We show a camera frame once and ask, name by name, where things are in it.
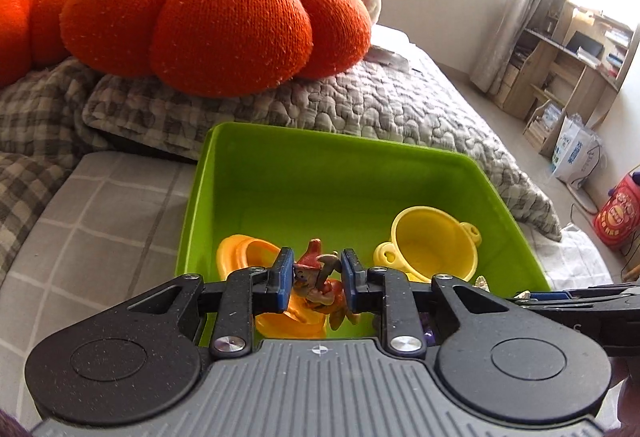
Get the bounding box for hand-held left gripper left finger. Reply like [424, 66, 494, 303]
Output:
[125, 246, 296, 361]

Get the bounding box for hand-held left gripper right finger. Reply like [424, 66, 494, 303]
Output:
[340, 247, 517, 361]

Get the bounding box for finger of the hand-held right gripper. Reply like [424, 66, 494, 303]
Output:
[510, 291, 577, 311]

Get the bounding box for red hat gnome figurine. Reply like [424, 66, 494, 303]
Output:
[292, 238, 362, 332]

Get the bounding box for orange toy pumpkin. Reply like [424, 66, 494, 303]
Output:
[216, 234, 332, 342]

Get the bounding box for yellow toy pot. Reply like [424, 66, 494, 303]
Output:
[372, 206, 483, 284]

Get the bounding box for purple toy grapes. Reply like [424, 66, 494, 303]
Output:
[421, 311, 437, 347]

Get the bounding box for green plastic box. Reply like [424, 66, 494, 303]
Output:
[174, 121, 552, 349]

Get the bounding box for red printed bag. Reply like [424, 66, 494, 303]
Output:
[593, 168, 640, 254]

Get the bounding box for white paper shopping bag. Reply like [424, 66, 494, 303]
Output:
[551, 114, 607, 190]

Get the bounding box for grey checked quilt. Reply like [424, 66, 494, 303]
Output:
[0, 24, 563, 278]

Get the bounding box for light grey grid bed sheet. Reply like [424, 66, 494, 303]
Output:
[0, 151, 615, 423]

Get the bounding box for wooden desk with shelves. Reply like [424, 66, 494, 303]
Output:
[492, 0, 637, 155]

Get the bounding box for black laptop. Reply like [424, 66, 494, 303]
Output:
[565, 31, 604, 59]

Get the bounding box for large orange pumpkin cushion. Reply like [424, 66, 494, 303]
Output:
[59, 0, 374, 99]

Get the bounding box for small orange pumpkin cushion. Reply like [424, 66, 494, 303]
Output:
[0, 0, 122, 89]

